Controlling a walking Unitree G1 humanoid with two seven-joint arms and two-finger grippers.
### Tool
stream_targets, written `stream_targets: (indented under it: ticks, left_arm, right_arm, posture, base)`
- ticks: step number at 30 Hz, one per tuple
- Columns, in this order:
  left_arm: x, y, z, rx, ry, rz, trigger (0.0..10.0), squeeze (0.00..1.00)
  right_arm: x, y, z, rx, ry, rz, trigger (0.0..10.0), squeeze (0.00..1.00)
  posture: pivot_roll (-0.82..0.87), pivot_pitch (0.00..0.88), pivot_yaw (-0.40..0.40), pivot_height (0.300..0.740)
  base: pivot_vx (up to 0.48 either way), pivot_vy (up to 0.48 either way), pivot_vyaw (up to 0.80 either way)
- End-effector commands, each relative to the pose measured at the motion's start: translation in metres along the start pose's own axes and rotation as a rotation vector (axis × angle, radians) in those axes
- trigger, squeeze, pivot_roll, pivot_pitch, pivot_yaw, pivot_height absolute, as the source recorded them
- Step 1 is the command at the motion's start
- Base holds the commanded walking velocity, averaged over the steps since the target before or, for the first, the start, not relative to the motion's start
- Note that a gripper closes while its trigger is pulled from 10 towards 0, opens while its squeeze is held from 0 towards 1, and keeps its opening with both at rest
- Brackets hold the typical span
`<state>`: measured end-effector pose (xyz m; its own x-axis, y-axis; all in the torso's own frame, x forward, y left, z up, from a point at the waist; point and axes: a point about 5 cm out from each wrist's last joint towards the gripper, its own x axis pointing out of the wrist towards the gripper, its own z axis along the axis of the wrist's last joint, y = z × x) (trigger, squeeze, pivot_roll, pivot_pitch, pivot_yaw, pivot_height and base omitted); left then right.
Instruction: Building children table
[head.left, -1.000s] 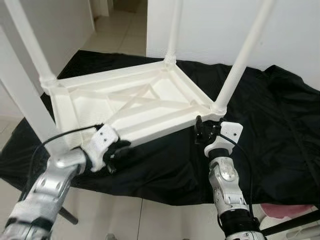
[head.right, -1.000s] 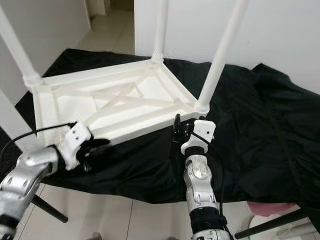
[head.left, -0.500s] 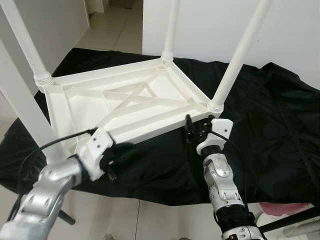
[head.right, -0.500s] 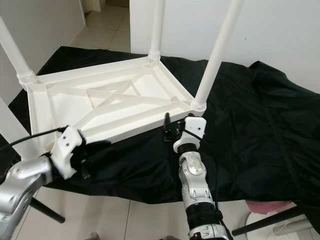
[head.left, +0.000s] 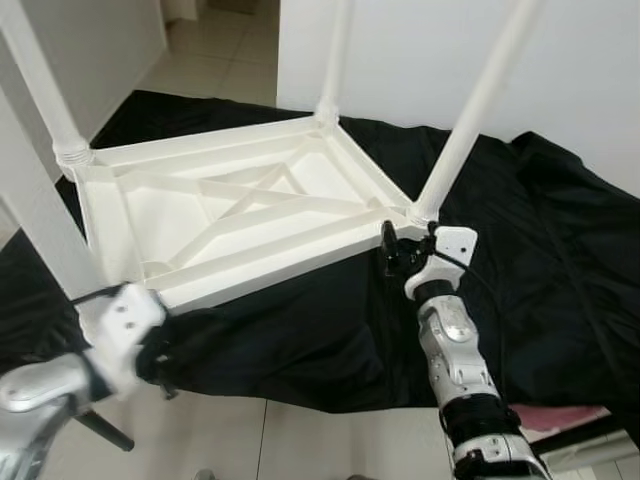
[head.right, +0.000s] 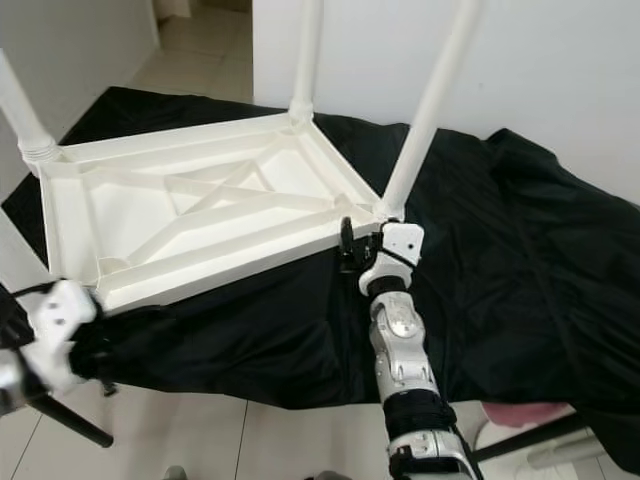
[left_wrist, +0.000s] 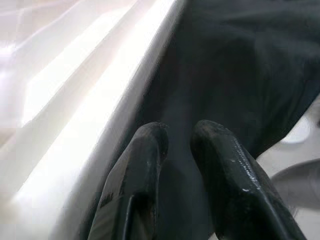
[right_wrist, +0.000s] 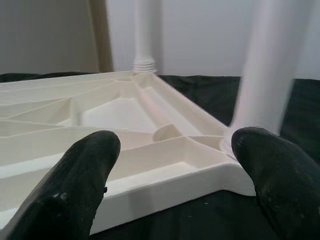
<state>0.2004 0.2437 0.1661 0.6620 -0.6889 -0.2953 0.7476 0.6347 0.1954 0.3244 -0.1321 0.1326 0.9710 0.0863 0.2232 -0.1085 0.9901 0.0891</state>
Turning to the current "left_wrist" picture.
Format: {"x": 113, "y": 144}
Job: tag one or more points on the black cloth cover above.
{"x": 225, "y": 75}

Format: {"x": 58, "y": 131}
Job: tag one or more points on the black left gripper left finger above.
{"x": 140, "y": 180}

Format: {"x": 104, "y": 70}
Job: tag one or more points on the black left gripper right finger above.
{"x": 237, "y": 187}

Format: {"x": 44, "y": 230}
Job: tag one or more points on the white plastic table top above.
{"x": 75, "y": 100}

